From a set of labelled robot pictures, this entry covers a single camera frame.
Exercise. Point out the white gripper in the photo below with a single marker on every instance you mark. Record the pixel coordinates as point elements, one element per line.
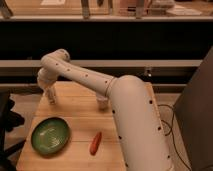
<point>45,80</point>

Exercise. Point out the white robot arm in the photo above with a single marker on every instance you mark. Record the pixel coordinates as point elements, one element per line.
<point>139,127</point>

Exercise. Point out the green bowl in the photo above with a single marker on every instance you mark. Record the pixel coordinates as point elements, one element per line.
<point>50,136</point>

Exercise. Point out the black chair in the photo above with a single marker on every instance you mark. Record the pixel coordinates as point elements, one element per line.
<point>8,121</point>

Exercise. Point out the orange carrot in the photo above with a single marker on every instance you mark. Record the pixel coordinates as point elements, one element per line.
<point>95,143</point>

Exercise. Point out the dark cabinet panel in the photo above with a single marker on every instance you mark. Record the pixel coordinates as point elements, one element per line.
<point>194,113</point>

